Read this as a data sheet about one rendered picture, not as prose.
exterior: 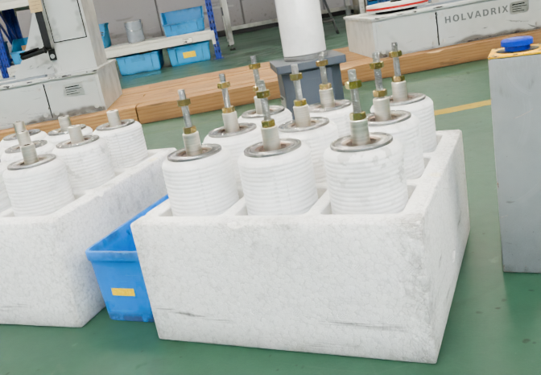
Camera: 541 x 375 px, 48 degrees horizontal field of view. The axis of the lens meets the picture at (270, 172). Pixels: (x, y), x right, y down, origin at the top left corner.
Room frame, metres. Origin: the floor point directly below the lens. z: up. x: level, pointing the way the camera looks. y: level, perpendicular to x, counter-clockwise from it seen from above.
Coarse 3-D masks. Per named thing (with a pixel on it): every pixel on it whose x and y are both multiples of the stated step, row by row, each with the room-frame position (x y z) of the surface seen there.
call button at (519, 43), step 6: (516, 36) 0.82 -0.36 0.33; (522, 36) 0.81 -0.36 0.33; (528, 36) 0.80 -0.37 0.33; (504, 42) 0.80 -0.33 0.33; (510, 42) 0.79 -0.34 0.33; (516, 42) 0.79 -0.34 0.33; (522, 42) 0.78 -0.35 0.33; (528, 42) 0.79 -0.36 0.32; (504, 48) 0.81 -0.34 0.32; (510, 48) 0.79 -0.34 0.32; (516, 48) 0.79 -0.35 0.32; (522, 48) 0.79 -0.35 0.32; (528, 48) 0.79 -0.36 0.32
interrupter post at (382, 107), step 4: (376, 100) 0.80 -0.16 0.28; (380, 100) 0.80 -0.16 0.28; (384, 100) 0.80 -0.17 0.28; (388, 100) 0.80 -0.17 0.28; (376, 104) 0.80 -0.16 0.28; (380, 104) 0.80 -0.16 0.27; (384, 104) 0.80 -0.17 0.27; (388, 104) 0.80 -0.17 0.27; (376, 108) 0.81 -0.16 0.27; (380, 108) 0.80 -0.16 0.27; (384, 108) 0.80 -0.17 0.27; (388, 108) 0.80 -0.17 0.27; (376, 112) 0.81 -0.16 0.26; (380, 112) 0.80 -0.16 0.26; (384, 112) 0.80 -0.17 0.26; (388, 112) 0.80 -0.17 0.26; (376, 116) 0.81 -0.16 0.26; (380, 116) 0.80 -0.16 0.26; (384, 116) 0.80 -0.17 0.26; (388, 116) 0.80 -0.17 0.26; (376, 120) 0.81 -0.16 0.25; (380, 120) 0.80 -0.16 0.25; (384, 120) 0.80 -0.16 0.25
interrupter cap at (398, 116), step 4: (392, 112) 0.83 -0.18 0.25; (396, 112) 0.83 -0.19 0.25; (400, 112) 0.82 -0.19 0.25; (404, 112) 0.82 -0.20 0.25; (408, 112) 0.81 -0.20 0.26; (368, 116) 0.83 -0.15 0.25; (372, 116) 0.83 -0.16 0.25; (392, 116) 0.82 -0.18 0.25; (396, 116) 0.81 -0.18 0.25; (400, 116) 0.80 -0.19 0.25; (404, 116) 0.80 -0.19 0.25; (408, 116) 0.79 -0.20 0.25; (368, 120) 0.81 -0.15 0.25; (372, 120) 0.82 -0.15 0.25; (388, 120) 0.79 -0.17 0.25; (392, 120) 0.78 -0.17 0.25; (396, 120) 0.78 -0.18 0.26; (400, 120) 0.78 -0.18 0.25; (404, 120) 0.78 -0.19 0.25; (368, 124) 0.78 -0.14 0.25; (372, 124) 0.78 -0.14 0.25; (376, 124) 0.78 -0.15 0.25; (380, 124) 0.78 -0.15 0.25; (384, 124) 0.77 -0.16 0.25; (388, 124) 0.77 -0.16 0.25
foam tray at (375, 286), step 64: (320, 192) 0.79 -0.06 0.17; (448, 192) 0.78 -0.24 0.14; (192, 256) 0.73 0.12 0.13; (256, 256) 0.69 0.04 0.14; (320, 256) 0.66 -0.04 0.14; (384, 256) 0.62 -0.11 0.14; (448, 256) 0.74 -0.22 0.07; (192, 320) 0.74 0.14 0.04; (256, 320) 0.70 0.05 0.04; (320, 320) 0.66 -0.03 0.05; (384, 320) 0.63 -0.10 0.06
